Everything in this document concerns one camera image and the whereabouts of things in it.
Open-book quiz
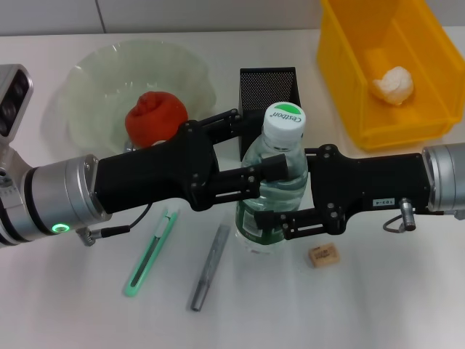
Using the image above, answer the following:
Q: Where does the white paper ball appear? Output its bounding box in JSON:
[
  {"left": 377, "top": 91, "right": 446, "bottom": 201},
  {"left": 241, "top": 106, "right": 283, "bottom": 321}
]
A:
[{"left": 371, "top": 66, "right": 415, "bottom": 107}]

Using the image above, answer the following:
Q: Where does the green utility knife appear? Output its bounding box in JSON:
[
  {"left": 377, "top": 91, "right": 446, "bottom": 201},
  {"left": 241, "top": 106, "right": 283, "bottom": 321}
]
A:
[{"left": 122, "top": 211, "right": 179, "bottom": 298}]

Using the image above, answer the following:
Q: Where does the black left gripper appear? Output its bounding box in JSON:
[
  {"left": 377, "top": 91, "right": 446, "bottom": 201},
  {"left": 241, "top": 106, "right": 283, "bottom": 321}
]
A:
[{"left": 94, "top": 108, "right": 245, "bottom": 216}]

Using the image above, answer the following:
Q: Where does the yellow plastic bin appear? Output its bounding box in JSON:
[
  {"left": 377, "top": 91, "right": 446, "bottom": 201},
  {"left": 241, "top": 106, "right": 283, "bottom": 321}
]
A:
[{"left": 315, "top": 0, "right": 465, "bottom": 152}]

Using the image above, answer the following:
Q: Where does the grey pen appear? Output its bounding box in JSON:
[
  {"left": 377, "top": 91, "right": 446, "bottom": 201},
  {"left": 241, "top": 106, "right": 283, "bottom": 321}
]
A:
[{"left": 190, "top": 224, "right": 230, "bottom": 313}]

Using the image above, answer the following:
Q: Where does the orange fruit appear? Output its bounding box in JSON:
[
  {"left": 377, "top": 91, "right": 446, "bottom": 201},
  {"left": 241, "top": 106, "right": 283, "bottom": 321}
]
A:
[{"left": 125, "top": 91, "right": 189, "bottom": 149}]

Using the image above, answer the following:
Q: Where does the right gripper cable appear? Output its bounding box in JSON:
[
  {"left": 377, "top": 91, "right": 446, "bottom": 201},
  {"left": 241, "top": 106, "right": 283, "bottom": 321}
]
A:
[{"left": 383, "top": 198, "right": 419, "bottom": 233}]

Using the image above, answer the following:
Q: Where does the pale green glass fruit plate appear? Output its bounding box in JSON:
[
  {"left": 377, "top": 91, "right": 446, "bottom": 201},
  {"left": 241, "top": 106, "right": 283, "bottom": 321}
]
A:
[{"left": 57, "top": 39, "right": 216, "bottom": 157}]

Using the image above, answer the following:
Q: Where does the black mesh pen holder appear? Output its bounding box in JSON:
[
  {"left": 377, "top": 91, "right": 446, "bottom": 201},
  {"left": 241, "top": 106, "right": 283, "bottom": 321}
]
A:
[{"left": 238, "top": 67, "right": 302, "bottom": 163}]

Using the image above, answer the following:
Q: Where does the tan eraser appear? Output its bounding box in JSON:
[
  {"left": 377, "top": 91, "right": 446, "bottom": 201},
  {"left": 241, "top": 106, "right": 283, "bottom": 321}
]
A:
[{"left": 307, "top": 244, "right": 342, "bottom": 269}]

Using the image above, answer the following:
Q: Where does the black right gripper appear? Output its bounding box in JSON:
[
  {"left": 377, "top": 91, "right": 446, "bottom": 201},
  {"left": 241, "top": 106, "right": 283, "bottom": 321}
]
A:
[{"left": 253, "top": 143, "right": 436, "bottom": 241}]

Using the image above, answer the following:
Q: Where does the clear plastic water bottle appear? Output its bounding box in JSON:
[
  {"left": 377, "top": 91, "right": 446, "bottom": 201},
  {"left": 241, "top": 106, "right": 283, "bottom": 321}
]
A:
[{"left": 234, "top": 101, "right": 310, "bottom": 255}]

